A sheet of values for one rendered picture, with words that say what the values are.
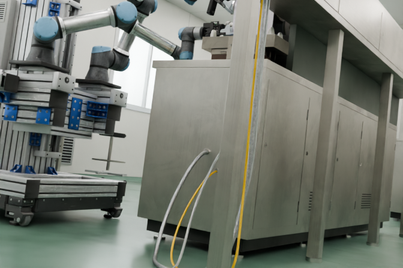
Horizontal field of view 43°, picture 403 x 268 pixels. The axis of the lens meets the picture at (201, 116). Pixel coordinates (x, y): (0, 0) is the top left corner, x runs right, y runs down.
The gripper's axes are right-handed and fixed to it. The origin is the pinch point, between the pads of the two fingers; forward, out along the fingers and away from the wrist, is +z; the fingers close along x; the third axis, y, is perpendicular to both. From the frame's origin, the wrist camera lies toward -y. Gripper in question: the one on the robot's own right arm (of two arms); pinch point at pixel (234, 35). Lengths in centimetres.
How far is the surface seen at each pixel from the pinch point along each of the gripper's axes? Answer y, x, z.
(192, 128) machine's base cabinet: -52, -26, -2
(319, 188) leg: -74, 13, 50
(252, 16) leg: -16, -76, 52
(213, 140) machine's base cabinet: -57, -26, 11
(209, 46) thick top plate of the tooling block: -11.0, -20.0, -1.6
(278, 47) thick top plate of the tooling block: -10.9, -15.2, 33.6
